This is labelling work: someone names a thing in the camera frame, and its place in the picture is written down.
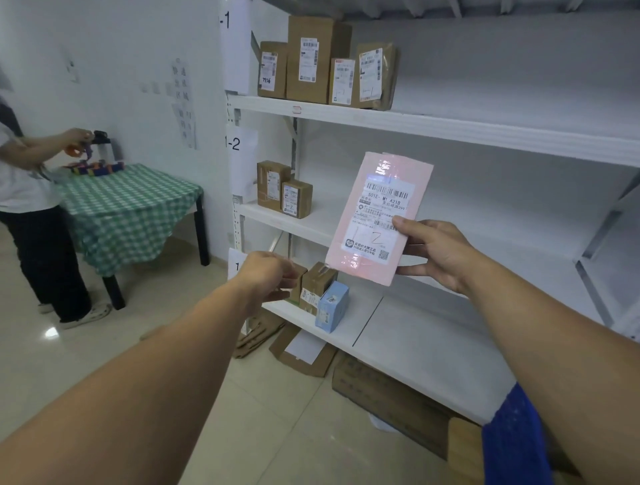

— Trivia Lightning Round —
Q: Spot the white metal shelf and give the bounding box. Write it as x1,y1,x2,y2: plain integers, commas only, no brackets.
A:
219,0,640,426

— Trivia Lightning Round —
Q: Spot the person's right hand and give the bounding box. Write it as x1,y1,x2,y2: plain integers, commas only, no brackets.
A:
392,216,489,296

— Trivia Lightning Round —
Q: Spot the row of blue orange blocks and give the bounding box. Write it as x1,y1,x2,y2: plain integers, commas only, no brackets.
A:
65,159,126,177

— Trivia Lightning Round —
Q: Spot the brown box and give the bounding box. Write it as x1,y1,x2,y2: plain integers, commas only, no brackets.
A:
256,159,293,213

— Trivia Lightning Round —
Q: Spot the person's left forearm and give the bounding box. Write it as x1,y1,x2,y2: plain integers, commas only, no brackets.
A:
0,284,256,485

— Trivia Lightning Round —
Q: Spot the plastic cardboard box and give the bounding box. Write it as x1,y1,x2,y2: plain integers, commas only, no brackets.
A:
352,42,400,112

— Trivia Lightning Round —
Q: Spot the another person's forearm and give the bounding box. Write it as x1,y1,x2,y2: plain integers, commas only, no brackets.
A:
12,133,69,169

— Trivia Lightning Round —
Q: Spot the green checked tablecloth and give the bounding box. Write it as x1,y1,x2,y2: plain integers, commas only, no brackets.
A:
55,163,205,278

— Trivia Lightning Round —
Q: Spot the light blue box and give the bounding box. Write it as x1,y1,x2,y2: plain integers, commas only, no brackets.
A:
315,280,350,334

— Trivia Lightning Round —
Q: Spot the white paper shelf label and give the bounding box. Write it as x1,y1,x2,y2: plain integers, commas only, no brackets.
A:
227,248,249,280
225,125,259,203
219,0,253,96

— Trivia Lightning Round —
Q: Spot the brown parcel marked 7936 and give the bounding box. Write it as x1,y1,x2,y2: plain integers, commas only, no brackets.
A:
257,41,289,99

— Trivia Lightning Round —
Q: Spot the blue plastic crate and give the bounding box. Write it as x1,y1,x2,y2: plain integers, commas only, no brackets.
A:
482,383,553,485

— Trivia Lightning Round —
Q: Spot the small parcel yellow tape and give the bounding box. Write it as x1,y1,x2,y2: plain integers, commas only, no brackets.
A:
328,57,357,107

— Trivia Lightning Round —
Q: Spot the person's right forearm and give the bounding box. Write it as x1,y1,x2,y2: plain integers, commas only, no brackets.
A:
462,259,640,485

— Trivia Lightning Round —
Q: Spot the torn brown cardboard sheet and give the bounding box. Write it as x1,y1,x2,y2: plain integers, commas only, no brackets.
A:
269,324,340,378

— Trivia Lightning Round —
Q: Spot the small brown box marked 1-2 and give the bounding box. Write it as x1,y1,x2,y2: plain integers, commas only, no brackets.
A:
281,179,314,220

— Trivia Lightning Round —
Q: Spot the pink package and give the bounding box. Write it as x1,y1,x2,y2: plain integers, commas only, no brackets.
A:
325,151,435,287

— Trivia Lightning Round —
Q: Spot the person's left hand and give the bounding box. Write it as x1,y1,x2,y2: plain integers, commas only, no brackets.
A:
232,251,299,316

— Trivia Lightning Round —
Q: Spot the white bottle black cap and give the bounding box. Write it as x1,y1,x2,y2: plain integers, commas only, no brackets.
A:
91,131,115,162

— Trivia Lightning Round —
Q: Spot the green printed cardboard box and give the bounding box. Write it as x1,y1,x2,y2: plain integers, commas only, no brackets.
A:
287,262,309,306

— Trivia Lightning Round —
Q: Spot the small wooden table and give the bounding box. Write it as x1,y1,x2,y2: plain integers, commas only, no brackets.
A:
446,417,486,485

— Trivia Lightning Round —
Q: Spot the flattened brown cardboard sheet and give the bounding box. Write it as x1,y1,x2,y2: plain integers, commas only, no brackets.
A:
332,352,466,458

